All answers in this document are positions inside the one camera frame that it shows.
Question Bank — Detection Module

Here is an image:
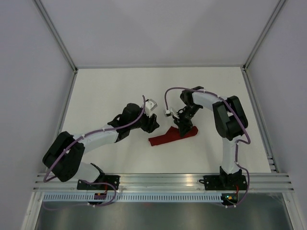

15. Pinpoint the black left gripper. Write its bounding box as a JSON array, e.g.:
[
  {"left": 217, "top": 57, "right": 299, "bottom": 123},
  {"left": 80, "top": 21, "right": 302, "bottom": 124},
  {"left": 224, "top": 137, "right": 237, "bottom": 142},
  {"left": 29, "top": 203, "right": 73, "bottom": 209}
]
[{"left": 129, "top": 107, "right": 160, "bottom": 134}]

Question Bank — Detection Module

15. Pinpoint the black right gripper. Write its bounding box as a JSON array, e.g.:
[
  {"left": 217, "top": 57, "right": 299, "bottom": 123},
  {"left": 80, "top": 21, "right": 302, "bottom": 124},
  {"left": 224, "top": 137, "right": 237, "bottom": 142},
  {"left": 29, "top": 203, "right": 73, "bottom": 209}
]
[{"left": 172, "top": 104, "right": 201, "bottom": 138}]

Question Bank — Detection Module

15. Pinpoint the dark red cloth napkin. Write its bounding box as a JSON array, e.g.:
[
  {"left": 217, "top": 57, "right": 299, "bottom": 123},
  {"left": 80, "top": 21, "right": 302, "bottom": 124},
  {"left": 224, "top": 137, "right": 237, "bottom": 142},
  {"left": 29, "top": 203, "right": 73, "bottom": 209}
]
[{"left": 148, "top": 126, "right": 199, "bottom": 146}]

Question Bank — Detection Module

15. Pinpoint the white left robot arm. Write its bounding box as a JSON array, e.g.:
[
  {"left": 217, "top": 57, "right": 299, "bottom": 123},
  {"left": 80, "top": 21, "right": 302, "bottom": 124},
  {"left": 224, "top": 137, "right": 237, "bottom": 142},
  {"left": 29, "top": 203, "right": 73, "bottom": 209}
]
[{"left": 42, "top": 99, "right": 159, "bottom": 190}]

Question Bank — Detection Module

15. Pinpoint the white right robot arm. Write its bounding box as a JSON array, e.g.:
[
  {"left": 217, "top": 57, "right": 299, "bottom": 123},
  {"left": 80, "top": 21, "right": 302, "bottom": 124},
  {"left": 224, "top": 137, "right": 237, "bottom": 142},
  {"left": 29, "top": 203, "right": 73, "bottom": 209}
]
[{"left": 172, "top": 86, "right": 248, "bottom": 189}]

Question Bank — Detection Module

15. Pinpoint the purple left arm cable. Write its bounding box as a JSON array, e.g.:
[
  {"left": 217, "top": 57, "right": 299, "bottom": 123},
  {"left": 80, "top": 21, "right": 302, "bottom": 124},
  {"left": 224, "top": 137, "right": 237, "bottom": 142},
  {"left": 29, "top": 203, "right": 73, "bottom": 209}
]
[{"left": 43, "top": 94, "right": 147, "bottom": 211}]

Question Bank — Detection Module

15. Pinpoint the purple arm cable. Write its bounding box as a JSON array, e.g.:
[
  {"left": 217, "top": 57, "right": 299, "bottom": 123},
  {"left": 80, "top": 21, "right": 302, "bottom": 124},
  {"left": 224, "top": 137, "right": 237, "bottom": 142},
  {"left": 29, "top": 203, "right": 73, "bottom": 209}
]
[
  {"left": 164, "top": 86, "right": 251, "bottom": 209},
  {"left": 43, "top": 94, "right": 147, "bottom": 211}
]

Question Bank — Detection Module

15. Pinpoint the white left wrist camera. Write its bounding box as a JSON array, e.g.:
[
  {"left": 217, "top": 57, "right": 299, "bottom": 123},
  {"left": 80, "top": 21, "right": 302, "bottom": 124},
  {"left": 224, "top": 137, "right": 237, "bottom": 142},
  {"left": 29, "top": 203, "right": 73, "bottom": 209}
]
[{"left": 144, "top": 99, "right": 157, "bottom": 117}]

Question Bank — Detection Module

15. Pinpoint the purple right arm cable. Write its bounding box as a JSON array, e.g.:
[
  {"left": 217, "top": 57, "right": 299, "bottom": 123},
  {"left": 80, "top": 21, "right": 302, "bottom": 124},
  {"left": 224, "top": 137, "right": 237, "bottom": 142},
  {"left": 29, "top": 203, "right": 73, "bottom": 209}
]
[{"left": 164, "top": 86, "right": 251, "bottom": 209}]

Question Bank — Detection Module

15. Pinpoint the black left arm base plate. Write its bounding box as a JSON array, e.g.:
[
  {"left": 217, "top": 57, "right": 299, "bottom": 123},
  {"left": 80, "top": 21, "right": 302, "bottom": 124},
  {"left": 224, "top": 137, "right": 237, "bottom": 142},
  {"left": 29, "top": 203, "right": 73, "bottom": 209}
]
[{"left": 77, "top": 174, "right": 120, "bottom": 191}]

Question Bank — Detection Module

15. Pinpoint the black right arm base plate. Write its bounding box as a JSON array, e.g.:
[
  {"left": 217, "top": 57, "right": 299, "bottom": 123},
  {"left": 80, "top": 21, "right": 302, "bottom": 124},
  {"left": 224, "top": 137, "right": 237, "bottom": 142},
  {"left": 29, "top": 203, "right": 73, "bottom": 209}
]
[{"left": 198, "top": 175, "right": 248, "bottom": 191}]

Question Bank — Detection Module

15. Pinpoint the white slotted cable duct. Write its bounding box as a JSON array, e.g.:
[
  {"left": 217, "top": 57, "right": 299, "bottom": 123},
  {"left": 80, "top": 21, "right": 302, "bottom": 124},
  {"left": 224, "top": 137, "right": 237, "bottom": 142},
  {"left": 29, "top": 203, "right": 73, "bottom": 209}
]
[{"left": 43, "top": 192, "right": 222, "bottom": 203}]

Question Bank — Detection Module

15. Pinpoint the aluminium front rail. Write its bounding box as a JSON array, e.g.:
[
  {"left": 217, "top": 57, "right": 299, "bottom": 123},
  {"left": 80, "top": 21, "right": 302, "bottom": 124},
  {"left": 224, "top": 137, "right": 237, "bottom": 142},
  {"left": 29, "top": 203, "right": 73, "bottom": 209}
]
[{"left": 31, "top": 173, "right": 294, "bottom": 193}]

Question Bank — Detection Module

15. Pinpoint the aluminium right frame post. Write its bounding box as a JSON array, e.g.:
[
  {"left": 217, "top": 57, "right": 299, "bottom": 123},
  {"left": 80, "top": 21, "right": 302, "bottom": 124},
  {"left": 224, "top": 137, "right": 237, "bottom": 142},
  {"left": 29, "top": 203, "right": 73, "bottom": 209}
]
[{"left": 241, "top": 0, "right": 288, "bottom": 71}]

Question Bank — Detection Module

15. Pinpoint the aluminium frame post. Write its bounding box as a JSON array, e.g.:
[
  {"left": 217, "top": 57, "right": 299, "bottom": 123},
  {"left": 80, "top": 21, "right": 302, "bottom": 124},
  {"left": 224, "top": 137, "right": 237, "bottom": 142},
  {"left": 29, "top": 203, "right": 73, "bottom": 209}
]
[
  {"left": 241, "top": 0, "right": 288, "bottom": 71},
  {"left": 33, "top": 0, "right": 78, "bottom": 73}
]

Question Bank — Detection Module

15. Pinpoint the aluminium left frame post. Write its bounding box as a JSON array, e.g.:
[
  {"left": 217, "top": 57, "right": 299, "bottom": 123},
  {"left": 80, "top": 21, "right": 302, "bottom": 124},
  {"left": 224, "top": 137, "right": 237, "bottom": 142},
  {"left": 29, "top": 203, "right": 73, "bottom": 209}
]
[{"left": 33, "top": 0, "right": 78, "bottom": 73}]

